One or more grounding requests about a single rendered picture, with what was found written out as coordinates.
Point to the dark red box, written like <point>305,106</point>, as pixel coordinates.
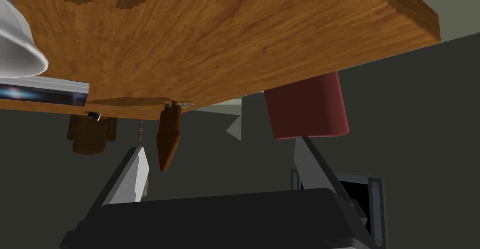
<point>307,106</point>

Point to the white bowl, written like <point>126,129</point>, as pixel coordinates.
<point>17,50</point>

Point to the dark brown lumpy object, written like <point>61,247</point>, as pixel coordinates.
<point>90,134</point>

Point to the brown wooden table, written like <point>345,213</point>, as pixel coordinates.
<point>232,35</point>

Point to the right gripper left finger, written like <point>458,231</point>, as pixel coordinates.
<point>131,179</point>

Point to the grey framed black opening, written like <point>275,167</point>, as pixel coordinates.
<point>371,204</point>

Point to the dark flat book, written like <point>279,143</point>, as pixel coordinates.
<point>41,93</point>

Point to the brown pointed wooden object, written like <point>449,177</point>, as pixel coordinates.
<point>168,136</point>

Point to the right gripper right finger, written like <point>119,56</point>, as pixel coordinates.
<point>309,166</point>

